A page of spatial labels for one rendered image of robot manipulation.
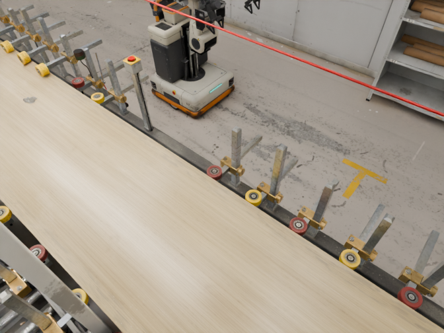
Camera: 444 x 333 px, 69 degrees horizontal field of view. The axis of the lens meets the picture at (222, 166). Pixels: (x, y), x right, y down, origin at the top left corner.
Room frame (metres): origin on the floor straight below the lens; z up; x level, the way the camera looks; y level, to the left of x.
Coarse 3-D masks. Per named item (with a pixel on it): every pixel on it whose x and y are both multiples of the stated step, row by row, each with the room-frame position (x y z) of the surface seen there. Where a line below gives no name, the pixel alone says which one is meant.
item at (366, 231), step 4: (380, 204) 0.89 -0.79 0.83; (380, 208) 0.87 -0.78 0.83; (384, 208) 0.87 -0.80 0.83; (376, 212) 0.85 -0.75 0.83; (380, 212) 0.85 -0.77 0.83; (372, 216) 0.82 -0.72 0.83; (376, 216) 0.82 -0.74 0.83; (372, 220) 0.80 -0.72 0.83; (376, 220) 0.80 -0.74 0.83; (368, 224) 0.78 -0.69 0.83; (372, 224) 0.78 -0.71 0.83; (364, 228) 0.76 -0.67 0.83; (368, 228) 0.76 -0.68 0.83; (372, 228) 0.76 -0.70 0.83; (364, 232) 0.74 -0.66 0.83; (368, 232) 0.74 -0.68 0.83; (360, 236) 0.72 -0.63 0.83; (364, 236) 0.72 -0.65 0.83; (364, 240) 0.70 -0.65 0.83; (352, 248) 0.66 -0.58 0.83
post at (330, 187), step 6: (324, 186) 0.81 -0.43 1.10; (330, 186) 0.80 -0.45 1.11; (324, 192) 0.81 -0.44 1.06; (330, 192) 0.79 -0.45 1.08; (324, 198) 0.80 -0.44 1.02; (318, 204) 0.81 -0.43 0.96; (324, 204) 0.79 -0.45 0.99; (318, 210) 0.80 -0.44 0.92; (324, 210) 0.80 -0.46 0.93; (318, 216) 0.80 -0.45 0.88; (318, 222) 0.79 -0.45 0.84; (312, 228) 0.80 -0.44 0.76
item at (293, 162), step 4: (292, 160) 1.20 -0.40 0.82; (296, 160) 1.20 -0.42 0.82; (288, 164) 1.18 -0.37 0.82; (292, 164) 1.17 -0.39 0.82; (296, 164) 1.20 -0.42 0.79; (284, 168) 1.14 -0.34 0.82; (288, 168) 1.14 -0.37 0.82; (284, 172) 1.11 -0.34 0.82; (288, 172) 1.13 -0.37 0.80; (284, 176) 1.10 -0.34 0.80; (268, 184) 1.04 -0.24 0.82; (264, 196) 0.96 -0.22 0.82
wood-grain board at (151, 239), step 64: (0, 64) 2.14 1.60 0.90; (0, 128) 1.44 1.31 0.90; (64, 128) 1.43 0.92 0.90; (128, 128) 1.41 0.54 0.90; (0, 192) 0.97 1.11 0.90; (64, 192) 0.96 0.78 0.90; (128, 192) 0.95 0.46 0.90; (192, 192) 0.94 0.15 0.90; (64, 256) 0.62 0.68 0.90; (128, 256) 0.61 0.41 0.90; (192, 256) 0.60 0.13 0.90; (256, 256) 0.60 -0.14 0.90; (320, 256) 0.59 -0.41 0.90; (128, 320) 0.36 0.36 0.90; (192, 320) 0.35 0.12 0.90; (256, 320) 0.34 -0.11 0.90; (320, 320) 0.34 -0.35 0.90; (384, 320) 0.33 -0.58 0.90
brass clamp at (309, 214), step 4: (308, 208) 0.87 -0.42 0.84; (300, 212) 0.85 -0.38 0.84; (304, 212) 0.85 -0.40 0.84; (308, 212) 0.85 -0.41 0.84; (312, 212) 0.85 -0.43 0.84; (300, 216) 0.84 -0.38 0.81; (304, 216) 0.83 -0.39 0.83; (308, 216) 0.83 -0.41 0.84; (312, 216) 0.83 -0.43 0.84; (312, 220) 0.80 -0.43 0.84; (324, 220) 0.80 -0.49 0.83; (312, 224) 0.80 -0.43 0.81; (316, 224) 0.79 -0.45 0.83; (320, 224) 0.78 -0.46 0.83; (324, 224) 0.78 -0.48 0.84; (316, 228) 0.78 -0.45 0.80; (320, 228) 0.77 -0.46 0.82
